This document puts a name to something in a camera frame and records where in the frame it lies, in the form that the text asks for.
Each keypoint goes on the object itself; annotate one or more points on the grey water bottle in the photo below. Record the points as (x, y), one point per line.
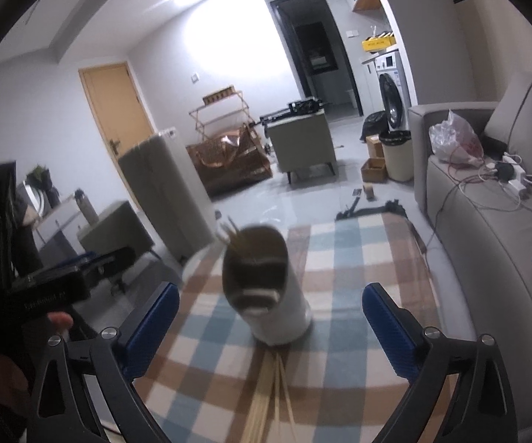
(86, 205)

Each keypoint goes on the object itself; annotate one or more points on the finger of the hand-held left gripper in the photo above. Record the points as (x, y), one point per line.
(79, 258)
(109, 265)

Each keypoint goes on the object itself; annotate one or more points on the black tripod device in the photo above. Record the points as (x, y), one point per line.
(300, 106)

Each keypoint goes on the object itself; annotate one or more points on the brown tape roll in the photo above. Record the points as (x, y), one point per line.
(368, 192)

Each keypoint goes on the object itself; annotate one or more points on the white utensil holder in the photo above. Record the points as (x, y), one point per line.
(270, 295)

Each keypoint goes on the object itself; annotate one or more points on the cardboard box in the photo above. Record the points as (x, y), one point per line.
(374, 146)

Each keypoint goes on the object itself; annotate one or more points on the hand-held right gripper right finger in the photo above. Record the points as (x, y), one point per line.
(392, 332)

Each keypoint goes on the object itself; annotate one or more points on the grey cabinet with black legs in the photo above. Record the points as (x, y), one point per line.
(300, 140)

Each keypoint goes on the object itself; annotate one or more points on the small cluster of wooden chopsticks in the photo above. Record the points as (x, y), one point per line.
(233, 235)

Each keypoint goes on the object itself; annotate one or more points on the person's left hand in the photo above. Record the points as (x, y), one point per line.
(60, 320)

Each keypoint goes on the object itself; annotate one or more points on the wall light switch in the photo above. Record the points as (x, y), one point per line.
(195, 78)

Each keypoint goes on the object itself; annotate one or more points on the cardboard boxes on floor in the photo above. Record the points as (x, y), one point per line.
(373, 170)

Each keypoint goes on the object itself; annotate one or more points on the beige trash bin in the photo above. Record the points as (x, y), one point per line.
(397, 157)

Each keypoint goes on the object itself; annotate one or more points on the wooden folding rack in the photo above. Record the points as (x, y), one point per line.
(219, 108)

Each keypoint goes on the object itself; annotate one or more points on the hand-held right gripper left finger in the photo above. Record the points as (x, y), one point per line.
(148, 332)

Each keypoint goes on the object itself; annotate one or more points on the yellow box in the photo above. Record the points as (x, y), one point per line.
(379, 42)

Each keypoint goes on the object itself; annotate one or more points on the white power strip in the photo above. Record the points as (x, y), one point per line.
(517, 177)

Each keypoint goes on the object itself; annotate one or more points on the dark glass door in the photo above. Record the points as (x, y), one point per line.
(321, 46)

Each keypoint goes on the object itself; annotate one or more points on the white drawer cabinet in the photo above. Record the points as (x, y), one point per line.
(58, 226)

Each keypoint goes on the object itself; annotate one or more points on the clear plastic bag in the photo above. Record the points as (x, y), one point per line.
(455, 140)

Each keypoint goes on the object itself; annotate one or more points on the plaid tablecloth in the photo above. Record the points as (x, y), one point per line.
(362, 263)

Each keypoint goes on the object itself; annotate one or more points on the white washing machine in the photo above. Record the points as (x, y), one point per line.
(392, 97)

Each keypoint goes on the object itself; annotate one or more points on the bundle of wooden chopsticks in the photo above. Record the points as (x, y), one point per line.
(270, 397)

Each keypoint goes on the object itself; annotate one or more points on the grey sofa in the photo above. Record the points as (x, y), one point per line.
(482, 263)

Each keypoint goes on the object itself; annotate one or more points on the wooden door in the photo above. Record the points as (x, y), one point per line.
(113, 106)

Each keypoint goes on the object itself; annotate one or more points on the black trash bag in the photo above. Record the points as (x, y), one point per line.
(373, 124)

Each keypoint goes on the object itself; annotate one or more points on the small grey nightstand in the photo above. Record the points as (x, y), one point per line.
(113, 230)

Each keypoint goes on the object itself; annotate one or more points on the grey sofa cushion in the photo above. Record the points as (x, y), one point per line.
(524, 115)

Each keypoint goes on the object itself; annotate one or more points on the brown patterned bag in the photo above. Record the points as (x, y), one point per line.
(229, 161)

